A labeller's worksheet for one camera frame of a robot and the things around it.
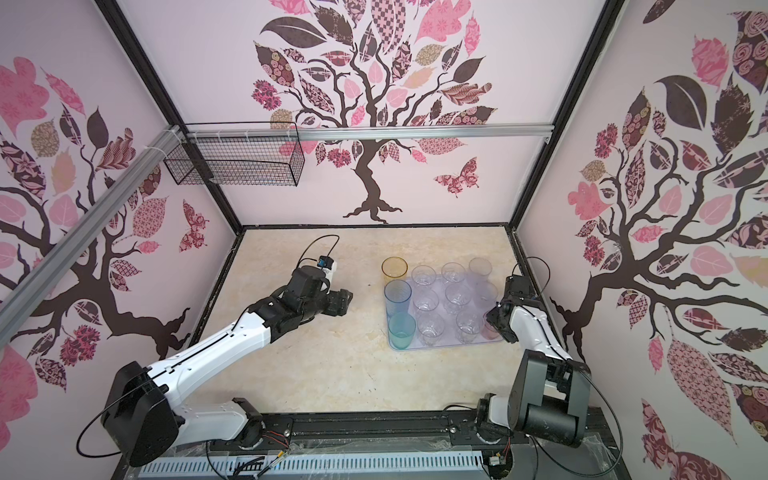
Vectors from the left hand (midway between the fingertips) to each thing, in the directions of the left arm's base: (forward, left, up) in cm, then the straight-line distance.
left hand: (341, 297), depth 82 cm
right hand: (-2, -48, -10) cm, 49 cm away
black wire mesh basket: (+43, +36, +18) cm, 59 cm away
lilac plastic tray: (+1, -28, -9) cm, 30 cm away
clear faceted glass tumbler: (+16, -36, -11) cm, 41 cm away
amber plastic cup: (+12, -15, -2) cm, 20 cm away
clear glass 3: (-4, -26, -12) cm, 29 cm away
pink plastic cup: (-7, -43, -8) cm, 44 cm away
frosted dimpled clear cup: (+16, -44, -6) cm, 47 cm away
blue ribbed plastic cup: (+6, -16, -9) cm, 20 cm away
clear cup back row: (-2, -38, -14) cm, 41 cm away
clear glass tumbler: (+7, -36, -12) cm, 39 cm away
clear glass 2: (+5, -25, -10) cm, 28 cm away
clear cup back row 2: (+7, -45, -11) cm, 47 cm away
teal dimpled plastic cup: (-3, -17, -13) cm, 22 cm away
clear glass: (+15, -25, -11) cm, 32 cm away
